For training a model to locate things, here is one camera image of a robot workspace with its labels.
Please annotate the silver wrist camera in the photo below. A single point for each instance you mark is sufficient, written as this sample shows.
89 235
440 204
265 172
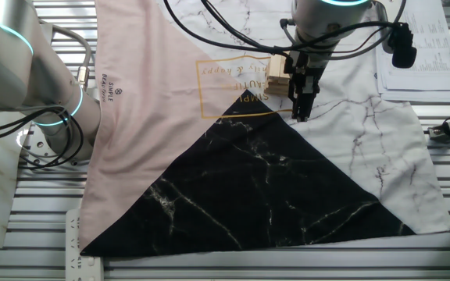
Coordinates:
383 23

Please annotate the stacked wooden jenga blocks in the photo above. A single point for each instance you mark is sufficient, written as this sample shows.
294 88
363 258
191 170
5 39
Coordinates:
277 87

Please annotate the white power strip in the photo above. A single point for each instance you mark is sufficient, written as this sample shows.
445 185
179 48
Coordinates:
84 269

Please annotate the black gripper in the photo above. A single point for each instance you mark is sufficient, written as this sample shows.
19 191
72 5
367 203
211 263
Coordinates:
307 66

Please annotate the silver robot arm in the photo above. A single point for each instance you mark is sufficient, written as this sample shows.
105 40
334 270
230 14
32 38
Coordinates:
6 58

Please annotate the printed paper stack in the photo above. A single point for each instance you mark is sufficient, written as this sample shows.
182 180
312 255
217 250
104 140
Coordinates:
432 78

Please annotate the black foam microphone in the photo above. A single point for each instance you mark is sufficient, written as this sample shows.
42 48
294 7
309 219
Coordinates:
404 50

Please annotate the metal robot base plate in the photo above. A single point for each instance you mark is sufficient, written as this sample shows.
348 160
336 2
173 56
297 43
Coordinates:
39 145

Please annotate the pink black marble tablecloth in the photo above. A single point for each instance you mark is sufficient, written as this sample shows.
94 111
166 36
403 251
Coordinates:
248 175

